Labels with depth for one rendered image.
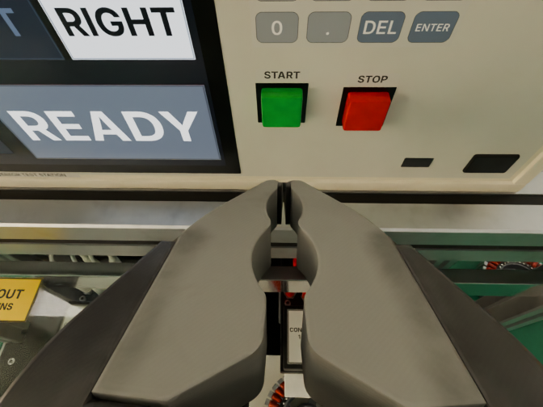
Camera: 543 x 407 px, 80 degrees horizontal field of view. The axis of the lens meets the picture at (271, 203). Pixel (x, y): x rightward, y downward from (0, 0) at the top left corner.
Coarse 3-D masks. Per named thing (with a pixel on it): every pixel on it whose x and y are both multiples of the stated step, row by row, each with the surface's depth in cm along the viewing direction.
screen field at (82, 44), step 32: (0, 0) 11; (32, 0) 11; (64, 0) 11; (96, 0) 11; (128, 0) 11; (160, 0) 11; (0, 32) 12; (32, 32) 12; (64, 32) 12; (96, 32) 12; (128, 32) 12; (160, 32) 12
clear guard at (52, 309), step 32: (0, 256) 24; (32, 256) 24; (64, 256) 24; (96, 256) 24; (128, 256) 24; (64, 288) 22; (96, 288) 22; (32, 320) 21; (64, 320) 21; (0, 352) 20; (32, 352) 20; (0, 384) 19
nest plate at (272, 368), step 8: (272, 360) 46; (272, 368) 45; (264, 376) 44; (272, 376) 44; (280, 376) 44; (264, 384) 44; (272, 384) 44; (264, 392) 44; (256, 400) 43; (264, 400) 43; (296, 400) 43; (304, 400) 43
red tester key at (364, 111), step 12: (348, 96) 14; (360, 96) 14; (372, 96) 14; (384, 96) 14; (348, 108) 14; (360, 108) 14; (372, 108) 14; (384, 108) 14; (348, 120) 15; (360, 120) 15; (372, 120) 15
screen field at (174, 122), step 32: (0, 96) 15; (32, 96) 15; (64, 96) 15; (96, 96) 15; (128, 96) 15; (160, 96) 15; (192, 96) 15; (32, 128) 17; (64, 128) 16; (96, 128) 16; (128, 128) 16; (160, 128) 16; (192, 128) 16
